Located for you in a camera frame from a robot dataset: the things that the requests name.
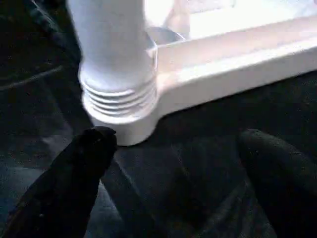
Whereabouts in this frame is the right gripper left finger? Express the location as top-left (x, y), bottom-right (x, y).
top-left (4, 125), bottom-right (118, 238)

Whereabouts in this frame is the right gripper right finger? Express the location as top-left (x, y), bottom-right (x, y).
top-left (237, 128), bottom-right (317, 238)

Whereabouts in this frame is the black work mat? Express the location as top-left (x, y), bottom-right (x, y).
top-left (0, 0), bottom-right (317, 238)

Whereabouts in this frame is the white plastic table leg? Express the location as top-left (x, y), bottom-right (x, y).
top-left (68, 0), bottom-right (159, 124)

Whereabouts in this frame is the white plastic table top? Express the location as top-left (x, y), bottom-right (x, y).
top-left (91, 0), bottom-right (317, 147)

